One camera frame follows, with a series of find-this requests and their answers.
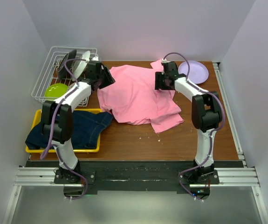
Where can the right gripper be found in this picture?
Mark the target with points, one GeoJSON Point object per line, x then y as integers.
{"type": "Point", "coordinates": [159, 76]}

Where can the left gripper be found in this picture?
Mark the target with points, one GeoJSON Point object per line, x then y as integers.
{"type": "Point", "coordinates": [109, 80]}

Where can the pink t-shirt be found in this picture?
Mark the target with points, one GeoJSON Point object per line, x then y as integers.
{"type": "Point", "coordinates": [133, 98]}

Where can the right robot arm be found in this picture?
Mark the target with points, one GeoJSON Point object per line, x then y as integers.
{"type": "Point", "coordinates": [208, 115]}

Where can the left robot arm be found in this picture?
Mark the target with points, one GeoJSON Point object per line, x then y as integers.
{"type": "Point", "coordinates": [56, 116]}

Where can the white plate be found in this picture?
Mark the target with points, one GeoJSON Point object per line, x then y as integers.
{"type": "Point", "coordinates": [78, 66]}

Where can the lilac plastic plate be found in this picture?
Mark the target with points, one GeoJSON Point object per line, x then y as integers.
{"type": "Point", "coordinates": [198, 71]}

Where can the green plastic bowl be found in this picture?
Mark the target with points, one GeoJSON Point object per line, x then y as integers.
{"type": "Point", "coordinates": [56, 90]}

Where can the dark blue denim jeans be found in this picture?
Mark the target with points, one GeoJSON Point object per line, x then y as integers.
{"type": "Point", "coordinates": [87, 128]}

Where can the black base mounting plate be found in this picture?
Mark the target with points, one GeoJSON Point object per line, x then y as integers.
{"type": "Point", "coordinates": [175, 176]}

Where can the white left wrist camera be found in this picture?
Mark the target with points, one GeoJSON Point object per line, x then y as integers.
{"type": "Point", "coordinates": [96, 58]}

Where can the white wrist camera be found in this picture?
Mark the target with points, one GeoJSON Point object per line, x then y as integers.
{"type": "Point", "coordinates": [165, 61]}
{"type": "Point", "coordinates": [96, 58]}

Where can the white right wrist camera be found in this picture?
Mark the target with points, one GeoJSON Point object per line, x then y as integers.
{"type": "Point", "coordinates": [165, 61]}

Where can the white wire dish rack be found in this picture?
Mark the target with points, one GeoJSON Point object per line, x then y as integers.
{"type": "Point", "coordinates": [48, 75]}

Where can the aluminium frame rail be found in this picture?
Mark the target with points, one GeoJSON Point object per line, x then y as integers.
{"type": "Point", "coordinates": [228, 177]}

